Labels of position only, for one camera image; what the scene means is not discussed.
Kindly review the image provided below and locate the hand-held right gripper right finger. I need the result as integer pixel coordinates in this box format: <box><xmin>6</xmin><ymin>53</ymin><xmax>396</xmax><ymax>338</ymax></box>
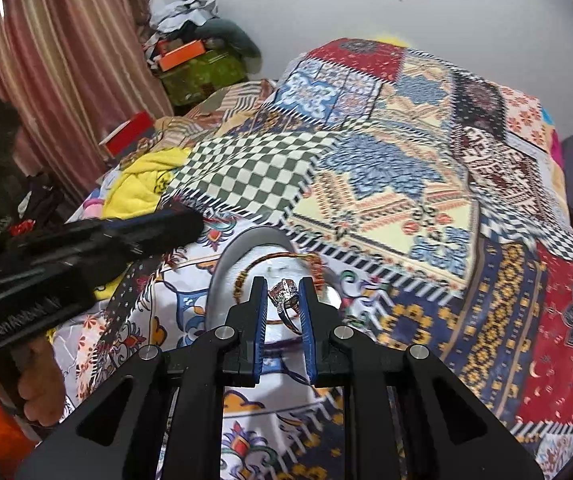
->
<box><xmin>299</xmin><ymin>278</ymin><xmax>543</xmax><ymax>480</ymax></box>

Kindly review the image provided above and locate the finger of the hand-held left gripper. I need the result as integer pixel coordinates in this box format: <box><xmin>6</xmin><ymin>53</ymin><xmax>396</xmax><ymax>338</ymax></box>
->
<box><xmin>111</xmin><ymin>207</ymin><xmax>204</xmax><ymax>261</ymax></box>

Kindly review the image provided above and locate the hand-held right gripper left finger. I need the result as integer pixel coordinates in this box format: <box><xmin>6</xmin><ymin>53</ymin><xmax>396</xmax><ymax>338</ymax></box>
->
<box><xmin>16</xmin><ymin>277</ymin><xmax>268</xmax><ymax>480</ymax></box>

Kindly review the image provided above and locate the silver gemstone ring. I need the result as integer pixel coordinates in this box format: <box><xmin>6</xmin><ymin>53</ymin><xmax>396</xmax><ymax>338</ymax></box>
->
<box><xmin>268</xmin><ymin>278</ymin><xmax>303</xmax><ymax>336</ymax></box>

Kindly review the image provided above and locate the round steel plate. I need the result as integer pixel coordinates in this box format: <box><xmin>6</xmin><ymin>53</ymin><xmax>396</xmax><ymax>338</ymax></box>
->
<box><xmin>205</xmin><ymin>225</ymin><xmax>343</xmax><ymax>352</ymax></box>

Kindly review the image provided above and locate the person's left hand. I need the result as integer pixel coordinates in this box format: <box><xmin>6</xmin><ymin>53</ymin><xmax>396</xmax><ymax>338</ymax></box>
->
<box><xmin>15</xmin><ymin>334</ymin><xmax>68</xmax><ymax>427</ymax></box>

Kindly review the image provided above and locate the cartoon printed sheet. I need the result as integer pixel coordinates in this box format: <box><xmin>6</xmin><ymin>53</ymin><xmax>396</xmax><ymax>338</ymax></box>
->
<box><xmin>80</xmin><ymin>170</ymin><xmax>127</xmax><ymax>221</ymax></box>

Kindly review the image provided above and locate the red box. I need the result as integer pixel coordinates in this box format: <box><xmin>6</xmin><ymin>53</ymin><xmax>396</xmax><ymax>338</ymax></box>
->
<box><xmin>98</xmin><ymin>112</ymin><xmax>157</xmax><ymax>165</ymax></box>

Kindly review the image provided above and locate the green printed bag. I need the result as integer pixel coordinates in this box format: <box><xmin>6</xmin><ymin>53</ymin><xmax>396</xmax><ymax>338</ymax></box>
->
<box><xmin>159</xmin><ymin>51</ymin><xmax>248</xmax><ymax>107</ymax></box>

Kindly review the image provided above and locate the colourful patchwork blanket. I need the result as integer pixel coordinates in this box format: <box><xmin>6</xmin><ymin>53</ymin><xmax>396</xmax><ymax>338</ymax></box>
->
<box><xmin>51</xmin><ymin>35</ymin><xmax>573</xmax><ymax>480</ymax></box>

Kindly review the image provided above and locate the orange box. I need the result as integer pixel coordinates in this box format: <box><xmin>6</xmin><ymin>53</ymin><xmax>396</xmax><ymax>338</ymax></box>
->
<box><xmin>157</xmin><ymin>39</ymin><xmax>208</xmax><ymax>73</ymax></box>

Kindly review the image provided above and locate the striped pink curtain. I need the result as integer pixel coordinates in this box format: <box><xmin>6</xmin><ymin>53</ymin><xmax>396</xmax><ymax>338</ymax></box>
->
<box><xmin>0</xmin><ymin>0</ymin><xmax>174</xmax><ymax>206</ymax></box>

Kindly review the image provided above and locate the dark green cushion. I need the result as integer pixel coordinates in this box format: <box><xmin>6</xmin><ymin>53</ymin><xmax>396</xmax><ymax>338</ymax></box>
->
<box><xmin>197</xmin><ymin>18</ymin><xmax>263</xmax><ymax>61</ymax></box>

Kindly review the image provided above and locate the white and black cloth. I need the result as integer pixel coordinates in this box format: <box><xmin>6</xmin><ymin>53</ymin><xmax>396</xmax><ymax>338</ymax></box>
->
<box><xmin>149</xmin><ymin>0</ymin><xmax>220</xmax><ymax>36</ymax></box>

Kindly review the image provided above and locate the yellow fluffy cloth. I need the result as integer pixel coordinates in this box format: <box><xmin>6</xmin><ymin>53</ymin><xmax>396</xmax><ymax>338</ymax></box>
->
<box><xmin>373</xmin><ymin>33</ymin><xmax>413</xmax><ymax>47</ymax></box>

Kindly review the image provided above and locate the orange thread bracelet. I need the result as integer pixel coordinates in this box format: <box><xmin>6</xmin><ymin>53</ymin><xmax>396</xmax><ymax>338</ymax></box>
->
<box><xmin>234</xmin><ymin>253</ymin><xmax>328</xmax><ymax>295</ymax></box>

